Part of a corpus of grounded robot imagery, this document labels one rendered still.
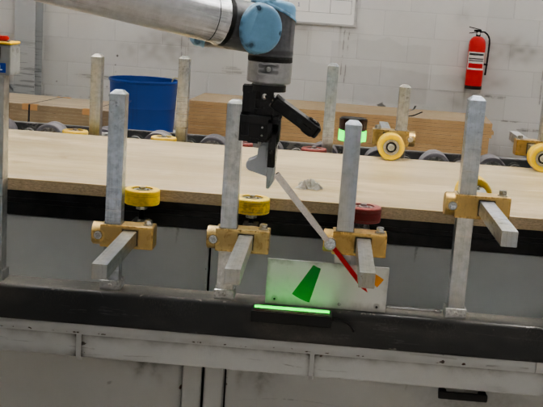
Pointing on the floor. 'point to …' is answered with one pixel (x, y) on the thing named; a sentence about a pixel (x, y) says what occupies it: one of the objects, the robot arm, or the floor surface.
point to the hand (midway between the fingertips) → (271, 182)
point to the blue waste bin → (149, 101)
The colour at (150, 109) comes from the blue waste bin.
